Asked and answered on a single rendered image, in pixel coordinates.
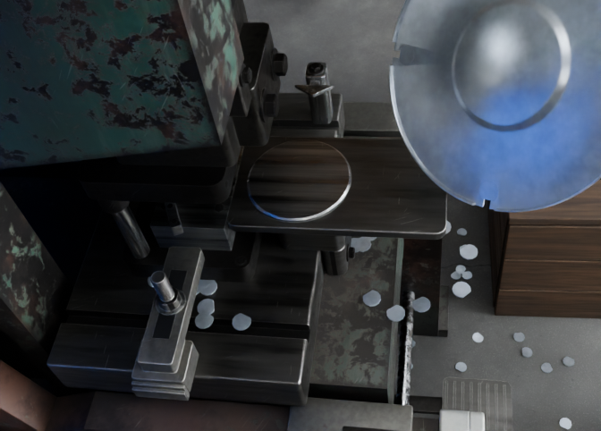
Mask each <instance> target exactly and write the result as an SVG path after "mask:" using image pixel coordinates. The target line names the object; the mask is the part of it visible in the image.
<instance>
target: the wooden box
mask: <svg viewBox="0 0 601 431"><path fill-rule="evenodd" d="M490 202H491V200H488V201H487V211H488V227H489V243H490V260H491V276H492V293H493V307H494V308H495V316H516V317H573V318H601V179H600V180H598V181H597V182H596V183H594V184H593V185H592V186H590V187H589V188H587V189H586V190H584V191H582V192H581V193H580V194H578V195H576V196H575V197H573V198H571V199H568V200H565V201H564V202H562V203H559V204H556V205H554V206H551V207H545V208H541V209H538V210H532V211H526V212H498V211H494V209H489V207H490Z"/></svg>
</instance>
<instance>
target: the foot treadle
mask: <svg viewBox="0 0 601 431"><path fill-rule="evenodd" d="M410 406H412V408H413V413H420V414H436V415H439V412H440V410H464V411H475V412H483V413H484V416H485V431H512V388H511V385H510V384H509V383H508V382H505V381H497V380H485V379H472V378H460V377H447V378H445V379H444V381H443V397H430V396H414V395H410Z"/></svg>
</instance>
